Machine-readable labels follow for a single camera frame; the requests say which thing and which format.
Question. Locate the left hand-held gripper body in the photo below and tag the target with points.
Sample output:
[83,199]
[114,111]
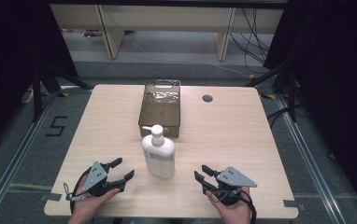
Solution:
[94,177]

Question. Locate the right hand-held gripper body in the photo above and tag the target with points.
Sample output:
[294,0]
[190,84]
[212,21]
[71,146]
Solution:
[233,178]

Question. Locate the white pump bottle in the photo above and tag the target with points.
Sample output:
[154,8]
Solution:
[158,155]

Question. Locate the brown transparent plastic basket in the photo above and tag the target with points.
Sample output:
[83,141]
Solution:
[160,109]

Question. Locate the person's left hand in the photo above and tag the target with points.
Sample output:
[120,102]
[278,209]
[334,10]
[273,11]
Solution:
[88,203]

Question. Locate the person's right hand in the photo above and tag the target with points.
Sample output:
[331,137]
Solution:
[232,211]

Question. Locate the grey tape strip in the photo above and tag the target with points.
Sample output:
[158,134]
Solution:
[294,204]
[51,197]

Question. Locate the yellow black floor tape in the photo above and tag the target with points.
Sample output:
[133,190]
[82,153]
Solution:
[268,96]
[63,94]

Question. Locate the black metal stand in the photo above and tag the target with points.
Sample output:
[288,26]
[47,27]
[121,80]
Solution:
[292,93]
[37,93]

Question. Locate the black curtain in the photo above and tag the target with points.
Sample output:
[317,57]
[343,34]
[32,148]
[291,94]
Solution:
[8,62]
[338,77]

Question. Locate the aluminium floor rail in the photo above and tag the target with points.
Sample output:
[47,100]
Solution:
[14,161]
[310,155]

